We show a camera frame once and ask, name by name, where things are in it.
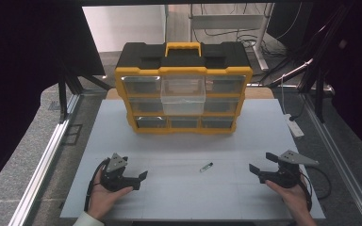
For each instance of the yellow and black organizer box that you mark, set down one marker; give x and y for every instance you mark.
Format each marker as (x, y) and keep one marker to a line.
(144, 56)

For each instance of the small black and silver bit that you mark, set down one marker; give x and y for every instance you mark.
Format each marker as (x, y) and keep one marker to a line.
(206, 167)

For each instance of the clear plastic drawer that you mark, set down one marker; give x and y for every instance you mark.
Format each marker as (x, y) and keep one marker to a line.
(183, 102)

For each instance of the white metal desk frame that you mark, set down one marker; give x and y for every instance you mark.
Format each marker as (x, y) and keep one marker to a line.
(226, 21)

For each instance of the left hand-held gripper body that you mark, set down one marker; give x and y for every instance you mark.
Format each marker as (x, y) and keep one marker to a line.
(116, 179)

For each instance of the silver metal pole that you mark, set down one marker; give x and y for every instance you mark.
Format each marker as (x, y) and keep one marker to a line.
(290, 73)

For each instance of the person's right hand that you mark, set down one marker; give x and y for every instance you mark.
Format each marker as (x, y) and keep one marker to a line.
(290, 196)

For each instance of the black metal stand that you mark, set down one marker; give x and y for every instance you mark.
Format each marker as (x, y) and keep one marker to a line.
(319, 94)
(63, 94)

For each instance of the person's left hand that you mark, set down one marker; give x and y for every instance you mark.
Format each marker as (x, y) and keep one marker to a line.
(102, 197)

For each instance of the aluminium rail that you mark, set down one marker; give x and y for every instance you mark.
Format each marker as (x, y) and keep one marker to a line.
(41, 169)
(342, 163)

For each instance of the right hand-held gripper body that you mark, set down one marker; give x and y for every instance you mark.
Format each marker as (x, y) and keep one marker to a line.
(287, 174)

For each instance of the white power strip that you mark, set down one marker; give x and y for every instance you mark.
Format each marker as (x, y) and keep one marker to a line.
(294, 126)

